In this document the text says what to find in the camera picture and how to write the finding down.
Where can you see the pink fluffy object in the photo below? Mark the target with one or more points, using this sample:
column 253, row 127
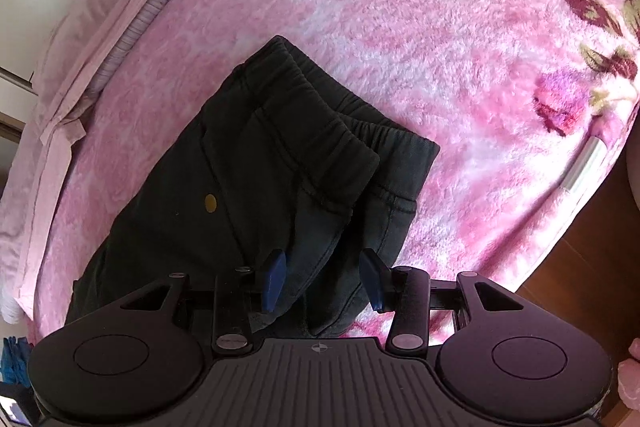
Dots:
column 629, row 382

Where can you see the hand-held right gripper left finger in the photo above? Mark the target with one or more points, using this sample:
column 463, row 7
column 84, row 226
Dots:
column 273, row 279

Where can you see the black pants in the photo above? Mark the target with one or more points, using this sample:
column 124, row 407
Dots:
column 260, row 187

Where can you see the light pink bed sheet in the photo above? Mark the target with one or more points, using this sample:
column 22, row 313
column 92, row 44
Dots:
column 75, row 67

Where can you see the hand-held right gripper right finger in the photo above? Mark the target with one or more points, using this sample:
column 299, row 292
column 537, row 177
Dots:
column 374, row 279

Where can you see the blue cloth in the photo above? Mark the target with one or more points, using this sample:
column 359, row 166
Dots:
column 14, row 359

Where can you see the pink floral fleece blanket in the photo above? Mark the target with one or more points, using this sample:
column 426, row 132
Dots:
column 380, row 72

